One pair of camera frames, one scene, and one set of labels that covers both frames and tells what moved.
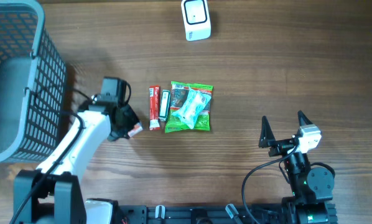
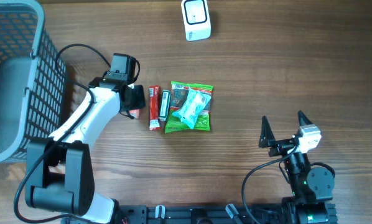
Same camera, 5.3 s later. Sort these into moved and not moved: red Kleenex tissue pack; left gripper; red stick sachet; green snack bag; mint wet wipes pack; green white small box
Moved: red Kleenex tissue pack; left gripper
Not moved: red stick sachet; green white small box; green snack bag; mint wet wipes pack
